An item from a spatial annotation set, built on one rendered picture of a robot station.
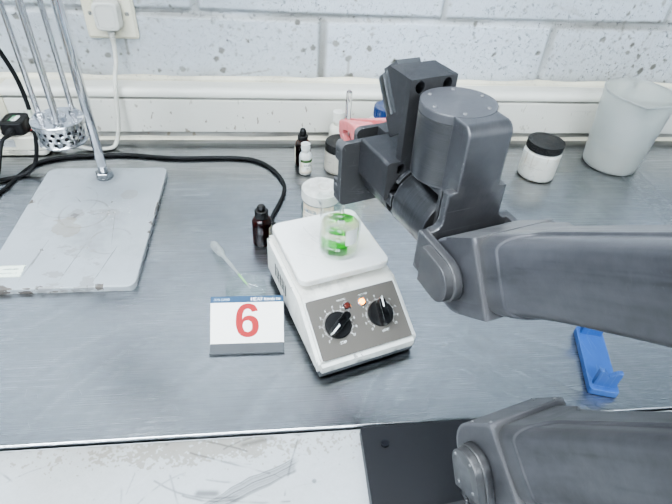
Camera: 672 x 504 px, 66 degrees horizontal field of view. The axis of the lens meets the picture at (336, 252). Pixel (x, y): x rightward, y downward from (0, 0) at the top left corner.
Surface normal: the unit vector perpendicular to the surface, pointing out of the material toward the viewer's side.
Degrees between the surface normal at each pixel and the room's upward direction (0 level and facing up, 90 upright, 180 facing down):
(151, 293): 0
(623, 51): 90
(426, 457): 2
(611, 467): 89
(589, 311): 93
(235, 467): 0
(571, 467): 87
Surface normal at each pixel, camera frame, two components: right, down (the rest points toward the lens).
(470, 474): -0.93, 0.21
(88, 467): 0.06, -0.75
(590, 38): 0.10, 0.66
